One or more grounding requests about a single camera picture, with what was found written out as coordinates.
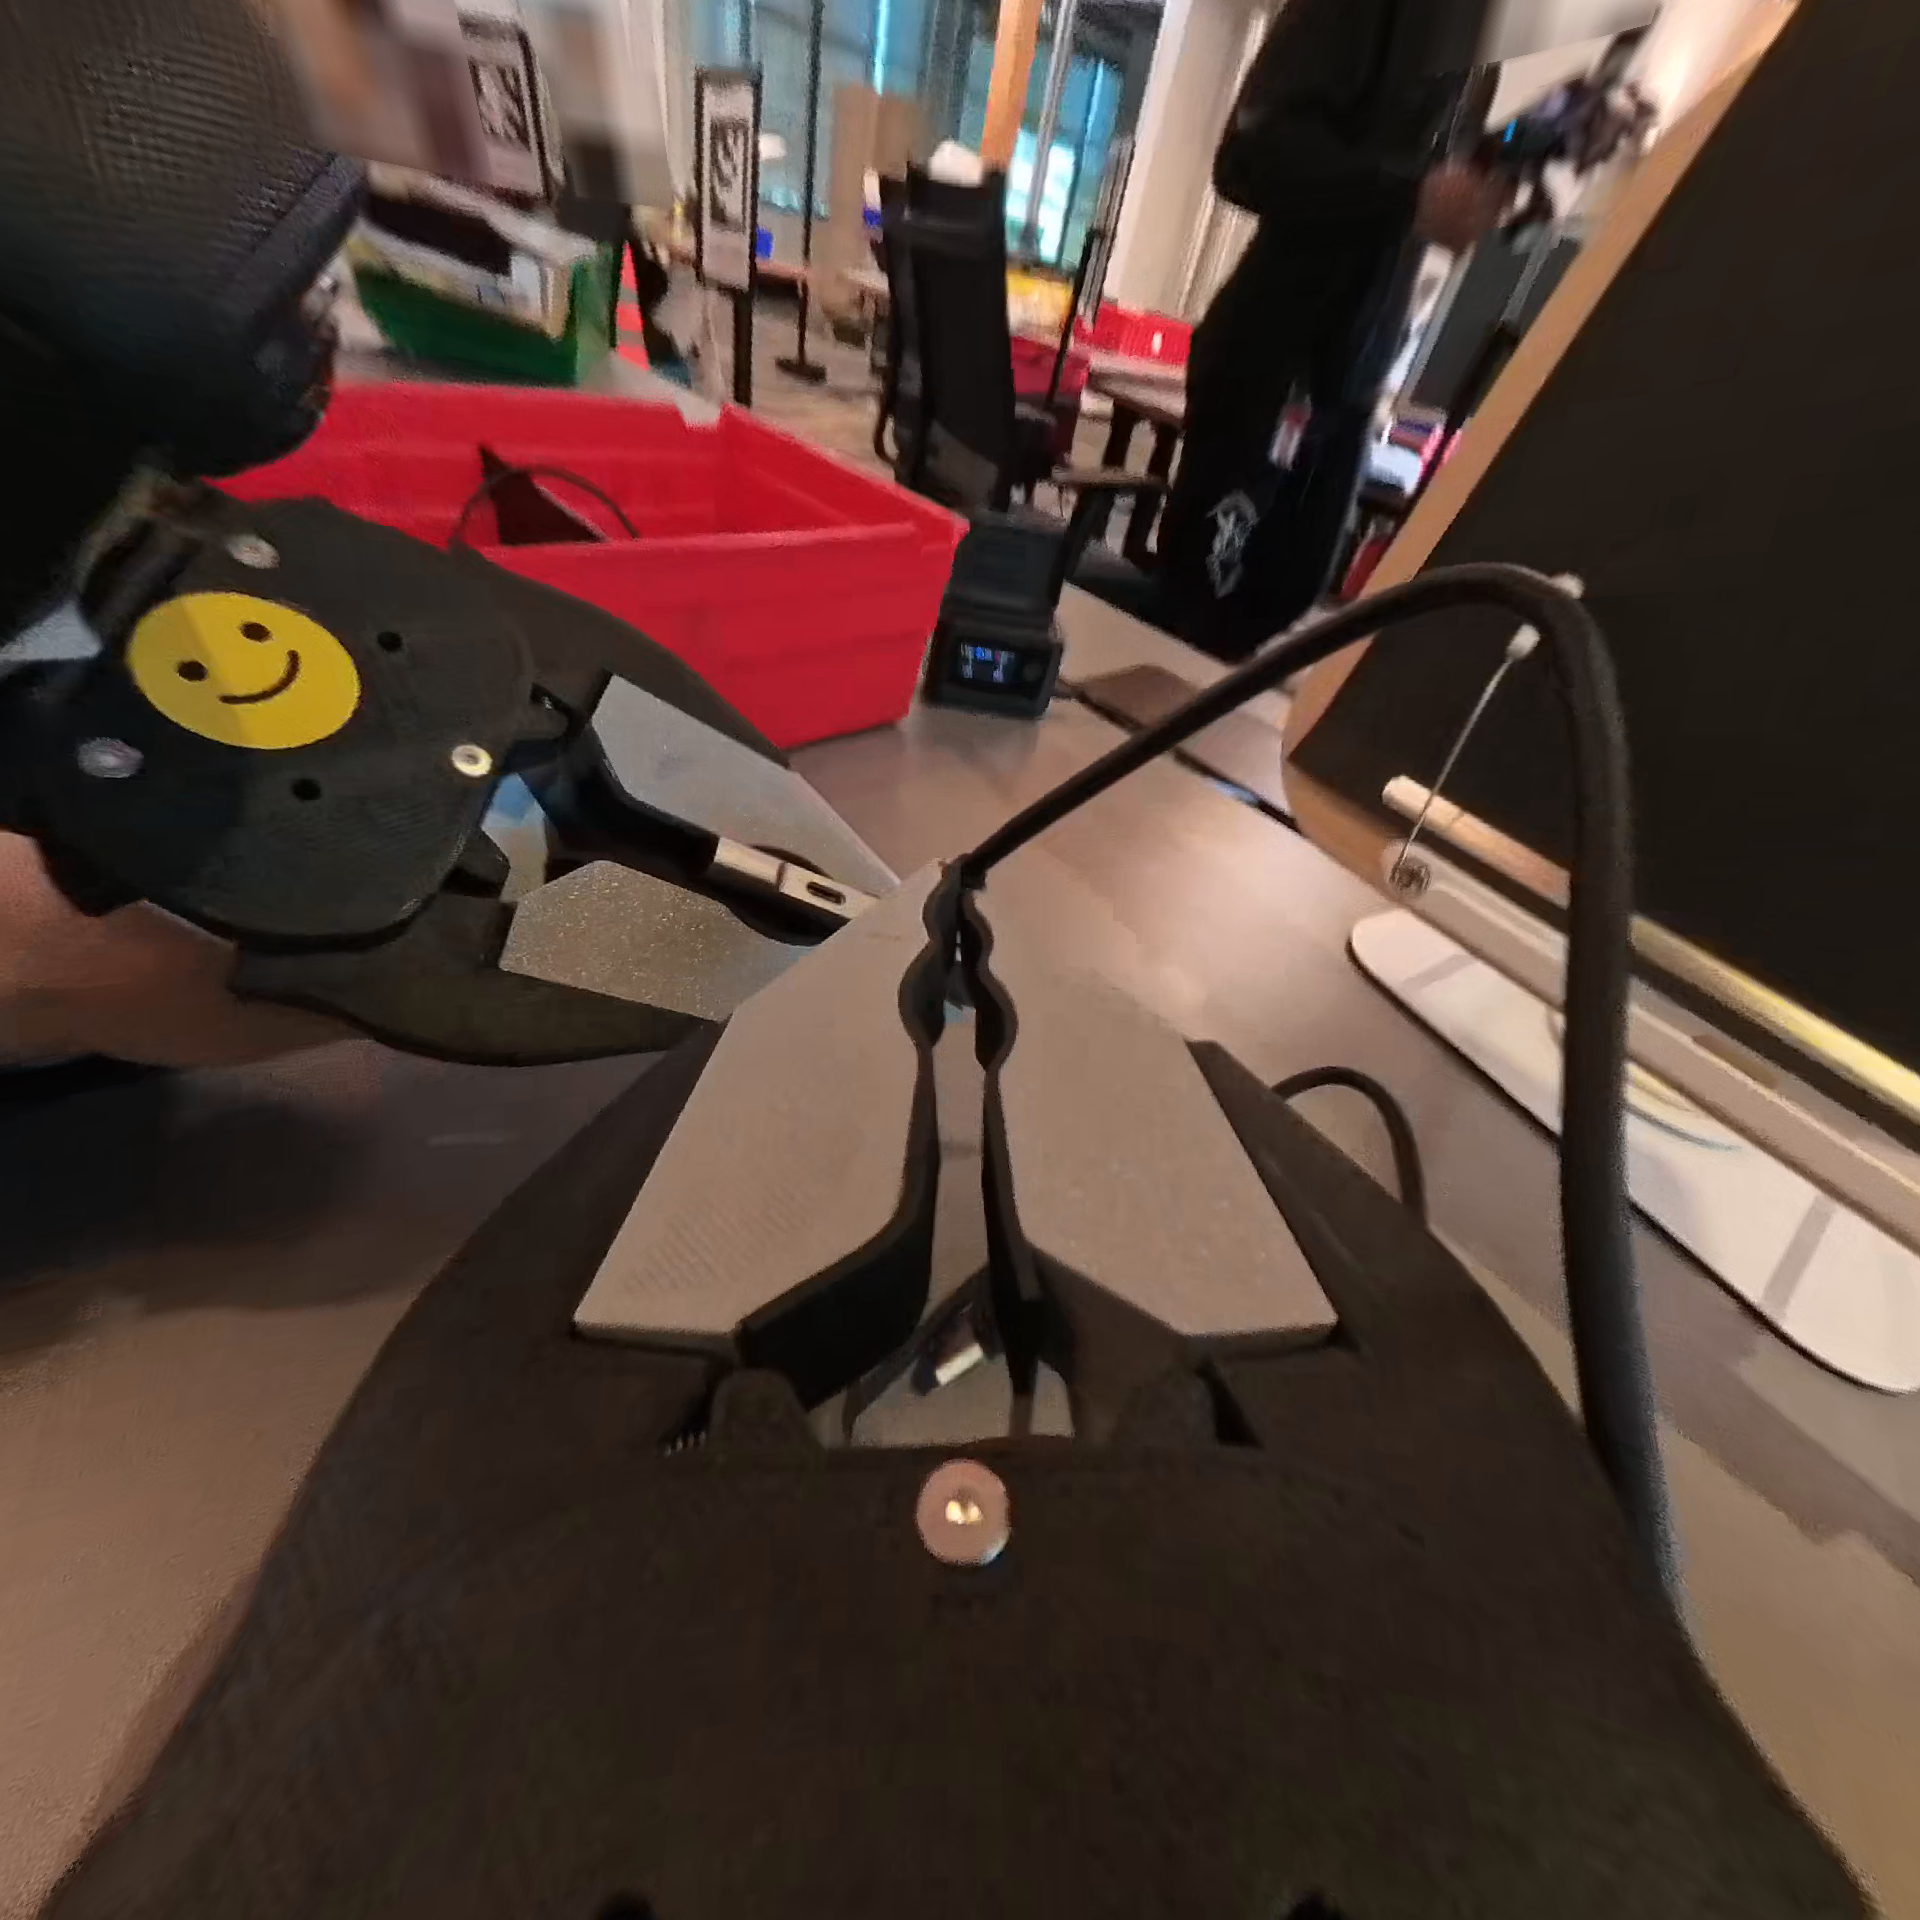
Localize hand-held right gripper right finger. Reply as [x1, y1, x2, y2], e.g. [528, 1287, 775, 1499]
[969, 887, 1343, 1406]

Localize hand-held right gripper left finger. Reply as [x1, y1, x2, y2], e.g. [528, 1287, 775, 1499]
[568, 862, 977, 1411]

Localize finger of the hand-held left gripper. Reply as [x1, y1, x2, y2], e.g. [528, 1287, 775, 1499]
[500, 862, 844, 1027]
[568, 675, 907, 900]

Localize red plastic bin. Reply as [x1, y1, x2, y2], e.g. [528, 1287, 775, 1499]
[214, 379, 969, 752]

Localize black usb-c cable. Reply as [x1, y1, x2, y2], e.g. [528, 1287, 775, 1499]
[839, 560, 1688, 1627]

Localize person's left hand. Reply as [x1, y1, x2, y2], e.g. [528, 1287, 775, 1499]
[0, 833, 382, 1070]

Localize small black display device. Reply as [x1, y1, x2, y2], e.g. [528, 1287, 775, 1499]
[920, 510, 1069, 725]

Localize orange traffic cone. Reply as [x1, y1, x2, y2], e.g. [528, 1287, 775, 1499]
[617, 245, 679, 379]

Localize green cardboard box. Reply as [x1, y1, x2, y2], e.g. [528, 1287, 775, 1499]
[354, 203, 621, 390]

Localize black office chair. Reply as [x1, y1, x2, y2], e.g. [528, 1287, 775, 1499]
[875, 167, 1174, 519]

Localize white board stand base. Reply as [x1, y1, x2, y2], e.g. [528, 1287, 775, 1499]
[1350, 773, 1920, 1398]

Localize red storage crate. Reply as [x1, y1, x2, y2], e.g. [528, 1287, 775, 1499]
[1009, 300, 1200, 396]

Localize black floor lamp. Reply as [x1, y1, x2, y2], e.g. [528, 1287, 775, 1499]
[775, 0, 836, 381]

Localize printed tag sign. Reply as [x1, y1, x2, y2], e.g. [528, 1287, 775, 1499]
[695, 65, 763, 409]
[459, 7, 547, 195]

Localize black board with wooden edge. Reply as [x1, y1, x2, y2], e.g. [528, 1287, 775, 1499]
[1281, 0, 1920, 1073]

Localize thin black cable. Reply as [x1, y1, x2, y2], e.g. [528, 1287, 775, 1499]
[449, 463, 645, 548]

